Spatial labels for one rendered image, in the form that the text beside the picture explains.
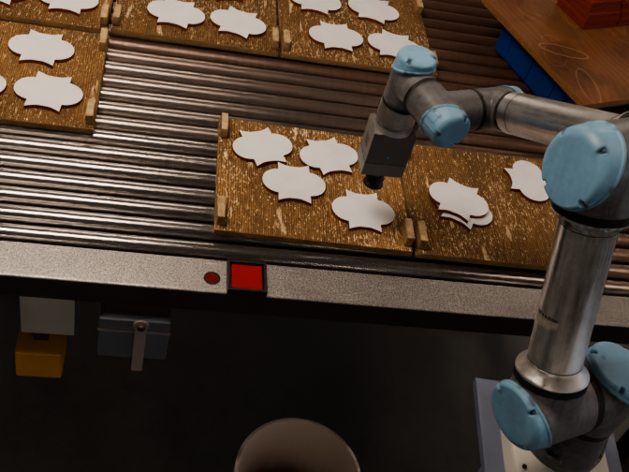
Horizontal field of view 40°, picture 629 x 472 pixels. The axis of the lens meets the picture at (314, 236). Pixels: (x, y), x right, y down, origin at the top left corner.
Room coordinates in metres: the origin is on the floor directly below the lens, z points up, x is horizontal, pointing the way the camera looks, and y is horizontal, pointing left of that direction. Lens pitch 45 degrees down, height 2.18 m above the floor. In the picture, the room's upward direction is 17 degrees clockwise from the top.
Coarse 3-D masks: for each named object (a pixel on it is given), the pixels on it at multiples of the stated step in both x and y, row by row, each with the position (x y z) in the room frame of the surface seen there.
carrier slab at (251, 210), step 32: (256, 128) 1.53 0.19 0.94; (288, 128) 1.56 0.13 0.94; (224, 160) 1.39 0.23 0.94; (288, 160) 1.45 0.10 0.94; (224, 192) 1.30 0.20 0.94; (256, 192) 1.33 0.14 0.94; (384, 192) 1.44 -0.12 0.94; (224, 224) 1.21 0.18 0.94; (256, 224) 1.24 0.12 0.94; (288, 224) 1.26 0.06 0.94; (320, 224) 1.29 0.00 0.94
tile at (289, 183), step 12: (288, 168) 1.42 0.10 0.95; (300, 168) 1.43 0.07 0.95; (264, 180) 1.36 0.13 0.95; (276, 180) 1.37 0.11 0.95; (288, 180) 1.38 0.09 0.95; (300, 180) 1.39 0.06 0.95; (312, 180) 1.40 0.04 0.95; (276, 192) 1.33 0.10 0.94; (288, 192) 1.34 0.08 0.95; (300, 192) 1.35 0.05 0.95; (312, 192) 1.36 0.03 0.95
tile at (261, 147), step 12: (240, 132) 1.49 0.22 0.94; (252, 132) 1.50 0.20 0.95; (264, 132) 1.51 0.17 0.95; (240, 144) 1.44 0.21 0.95; (252, 144) 1.46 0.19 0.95; (264, 144) 1.47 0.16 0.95; (276, 144) 1.48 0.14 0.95; (288, 144) 1.49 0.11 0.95; (240, 156) 1.41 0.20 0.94; (252, 156) 1.42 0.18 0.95; (264, 156) 1.43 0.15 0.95; (276, 156) 1.44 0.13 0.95
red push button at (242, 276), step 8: (232, 264) 1.12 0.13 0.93; (240, 264) 1.12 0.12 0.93; (232, 272) 1.10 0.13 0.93; (240, 272) 1.11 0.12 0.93; (248, 272) 1.11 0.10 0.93; (256, 272) 1.12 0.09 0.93; (232, 280) 1.08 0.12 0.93; (240, 280) 1.09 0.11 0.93; (248, 280) 1.09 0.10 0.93; (256, 280) 1.10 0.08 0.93; (256, 288) 1.08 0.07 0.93
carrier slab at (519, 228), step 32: (416, 160) 1.58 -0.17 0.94; (448, 160) 1.62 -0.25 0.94; (480, 160) 1.65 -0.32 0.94; (512, 160) 1.69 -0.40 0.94; (416, 192) 1.47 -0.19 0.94; (480, 192) 1.54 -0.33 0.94; (512, 192) 1.57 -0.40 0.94; (448, 224) 1.40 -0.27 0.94; (512, 224) 1.47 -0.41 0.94; (544, 224) 1.50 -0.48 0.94; (416, 256) 1.29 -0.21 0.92; (448, 256) 1.31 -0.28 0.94; (480, 256) 1.34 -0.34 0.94; (512, 256) 1.37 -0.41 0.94; (544, 256) 1.40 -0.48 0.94
